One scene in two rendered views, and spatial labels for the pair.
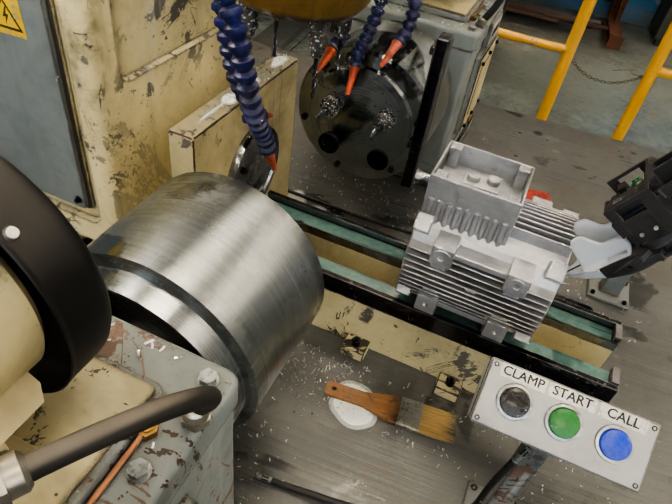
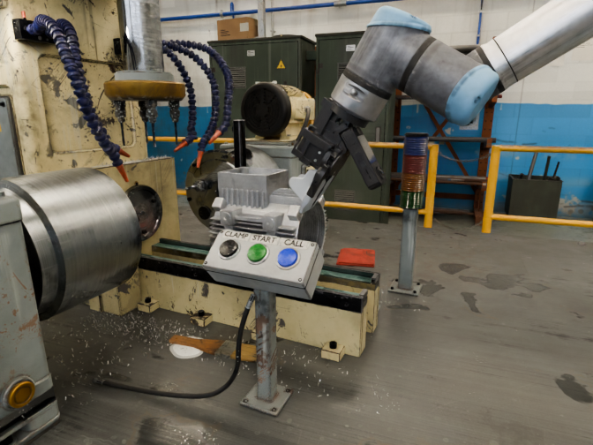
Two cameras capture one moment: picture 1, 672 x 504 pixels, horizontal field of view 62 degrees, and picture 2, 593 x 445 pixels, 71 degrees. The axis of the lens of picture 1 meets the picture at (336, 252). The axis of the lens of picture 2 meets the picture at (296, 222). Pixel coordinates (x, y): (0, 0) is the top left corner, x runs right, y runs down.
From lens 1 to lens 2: 53 cm
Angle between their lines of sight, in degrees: 28
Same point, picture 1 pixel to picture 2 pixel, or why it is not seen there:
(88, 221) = not seen: hidden behind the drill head
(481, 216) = (249, 191)
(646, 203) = (307, 137)
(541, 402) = (245, 245)
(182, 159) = not seen: hidden behind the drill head
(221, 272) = (49, 186)
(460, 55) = (285, 161)
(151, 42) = (76, 139)
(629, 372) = (410, 324)
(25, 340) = not seen: outside the picture
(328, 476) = (150, 381)
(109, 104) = (41, 162)
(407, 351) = (235, 313)
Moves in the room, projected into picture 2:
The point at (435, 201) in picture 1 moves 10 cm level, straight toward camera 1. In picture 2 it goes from (224, 190) to (198, 199)
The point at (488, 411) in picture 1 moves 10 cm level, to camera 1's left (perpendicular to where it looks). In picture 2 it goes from (213, 258) to (151, 255)
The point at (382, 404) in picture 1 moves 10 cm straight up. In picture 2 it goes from (208, 343) to (206, 299)
